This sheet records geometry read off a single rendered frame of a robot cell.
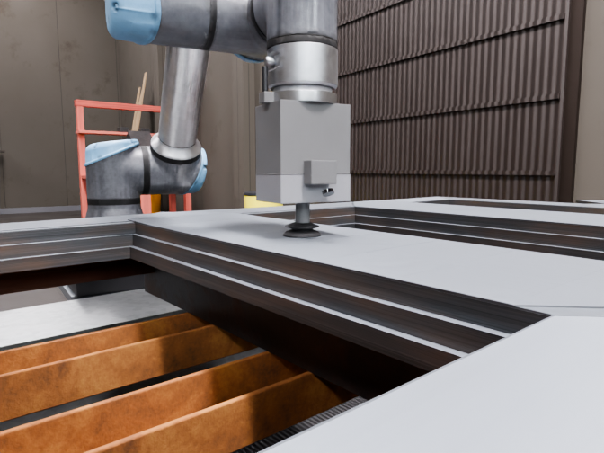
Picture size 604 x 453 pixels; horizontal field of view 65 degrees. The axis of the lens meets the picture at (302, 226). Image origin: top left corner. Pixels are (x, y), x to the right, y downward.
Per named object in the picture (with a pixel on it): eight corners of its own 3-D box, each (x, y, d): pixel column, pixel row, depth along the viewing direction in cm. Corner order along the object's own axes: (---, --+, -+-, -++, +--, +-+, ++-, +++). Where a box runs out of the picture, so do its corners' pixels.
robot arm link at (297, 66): (351, 48, 49) (280, 37, 45) (350, 93, 50) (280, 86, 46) (315, 62, 56) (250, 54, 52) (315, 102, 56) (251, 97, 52)
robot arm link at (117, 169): (84, 197, 113) (82, 139, 112) (144, 196, 119) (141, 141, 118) (87, 199, 103) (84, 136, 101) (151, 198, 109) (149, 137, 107)
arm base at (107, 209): (76, 238, 114) (74, 197, 113) (140, 234, 122) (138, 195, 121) (86, 246, 101) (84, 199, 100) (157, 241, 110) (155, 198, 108)
